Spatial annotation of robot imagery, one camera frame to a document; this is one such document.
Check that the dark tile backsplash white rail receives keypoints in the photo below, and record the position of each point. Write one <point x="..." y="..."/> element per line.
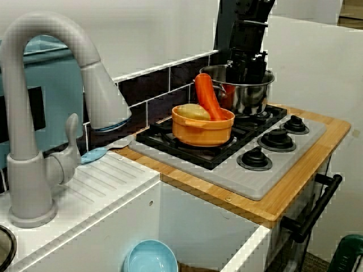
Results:
<point x="153" y="85"/>

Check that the light blue grey spatula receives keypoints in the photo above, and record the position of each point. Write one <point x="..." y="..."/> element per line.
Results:
<point x="93" y="156"/>

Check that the teal box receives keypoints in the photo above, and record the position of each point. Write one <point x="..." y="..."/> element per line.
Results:
<point x="56" y="85"/>

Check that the orange toy carrot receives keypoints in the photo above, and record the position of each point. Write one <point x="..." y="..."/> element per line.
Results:
<point x="207" y="96"/>

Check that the black stove knob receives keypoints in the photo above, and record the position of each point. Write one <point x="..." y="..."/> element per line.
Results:
<point x="254" y="160"/>
<point x="276" y="140"/>
<point x="295" y="124"/>

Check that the grey toy faucet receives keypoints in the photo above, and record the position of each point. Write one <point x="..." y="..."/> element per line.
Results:
<point x="28" y="184"/>

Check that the grey toy stove plate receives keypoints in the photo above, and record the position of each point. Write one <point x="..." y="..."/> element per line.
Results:
<point x="249" y="184"/>

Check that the white toy kitchen cabinet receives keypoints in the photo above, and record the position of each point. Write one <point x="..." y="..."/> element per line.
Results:
<point x="198" y="226"/>

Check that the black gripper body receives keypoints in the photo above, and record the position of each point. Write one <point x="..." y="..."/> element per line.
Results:
<point x="246" y="61"/>

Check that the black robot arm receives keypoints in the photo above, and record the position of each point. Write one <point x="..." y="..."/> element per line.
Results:
<point x="249" y="34"/>

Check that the yellow toy potato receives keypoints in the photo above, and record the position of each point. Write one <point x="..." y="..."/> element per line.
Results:
<point x="193" y="112"/>

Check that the stainless steel pot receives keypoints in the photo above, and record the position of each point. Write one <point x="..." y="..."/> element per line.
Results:
<point x="249" y="99"/>

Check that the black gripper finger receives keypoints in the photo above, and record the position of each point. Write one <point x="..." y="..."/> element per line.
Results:
<point x="236" y="76"/>
<point x="258" y="75"/>

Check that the orange plastic bowl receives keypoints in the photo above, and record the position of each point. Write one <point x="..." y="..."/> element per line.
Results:
<point x="198" y="133"/>

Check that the black burner grate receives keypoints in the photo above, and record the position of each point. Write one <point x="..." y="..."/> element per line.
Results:
<point x="158" y="139"/>

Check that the small metal bowl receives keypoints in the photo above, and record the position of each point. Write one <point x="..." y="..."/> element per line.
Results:
<point x="7" y="243"/>

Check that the light blue bowl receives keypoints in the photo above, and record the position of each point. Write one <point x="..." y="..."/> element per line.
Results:
<point x="150" y="258"/>

